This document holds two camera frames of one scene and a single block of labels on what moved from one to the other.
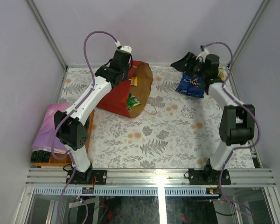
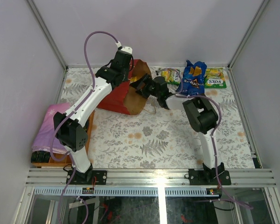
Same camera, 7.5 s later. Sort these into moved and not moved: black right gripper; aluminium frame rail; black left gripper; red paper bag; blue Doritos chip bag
Moved: black right gripper
Not moved: red paper bag; aluminium frame rail; black left gripper; blue Doritos chip bag
